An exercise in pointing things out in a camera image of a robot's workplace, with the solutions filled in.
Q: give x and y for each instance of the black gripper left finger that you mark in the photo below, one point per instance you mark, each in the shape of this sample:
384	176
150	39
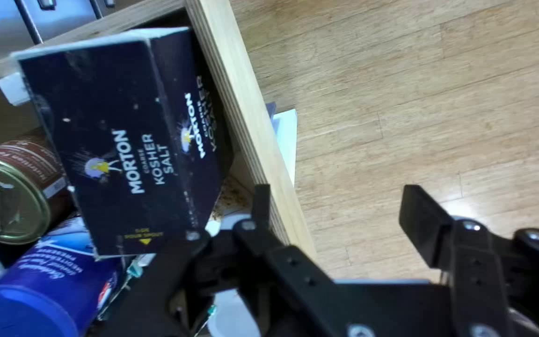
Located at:
281	286

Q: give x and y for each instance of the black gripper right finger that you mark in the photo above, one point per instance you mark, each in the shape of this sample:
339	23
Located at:
492	279

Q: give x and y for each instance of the brown cylindrical container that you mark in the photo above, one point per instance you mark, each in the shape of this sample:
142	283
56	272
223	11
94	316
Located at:
32	189

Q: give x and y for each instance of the black Morton kosher salt box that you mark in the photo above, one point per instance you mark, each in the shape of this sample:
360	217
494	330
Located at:
139	129

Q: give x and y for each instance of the blue Morton salt canister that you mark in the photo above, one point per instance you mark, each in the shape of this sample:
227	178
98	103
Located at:
58	285

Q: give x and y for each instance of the stainless steel refrigerator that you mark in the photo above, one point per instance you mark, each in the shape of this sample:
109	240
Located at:
25	23

